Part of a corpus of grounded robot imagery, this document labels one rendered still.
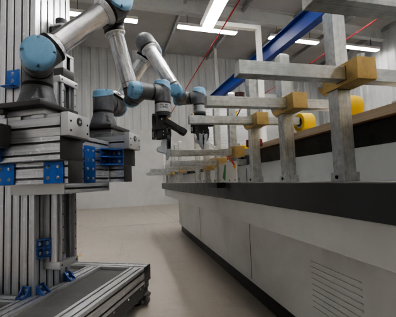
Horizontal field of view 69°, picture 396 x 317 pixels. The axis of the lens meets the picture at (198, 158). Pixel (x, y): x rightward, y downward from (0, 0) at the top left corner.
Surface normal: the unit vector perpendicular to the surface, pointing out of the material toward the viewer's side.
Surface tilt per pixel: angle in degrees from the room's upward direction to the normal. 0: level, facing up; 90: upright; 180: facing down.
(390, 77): 90
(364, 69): 90
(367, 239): 90
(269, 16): 90
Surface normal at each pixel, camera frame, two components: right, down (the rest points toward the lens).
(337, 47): 0.23, -0.08
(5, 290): -0.23, -0.07
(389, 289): -0.97, 0.02
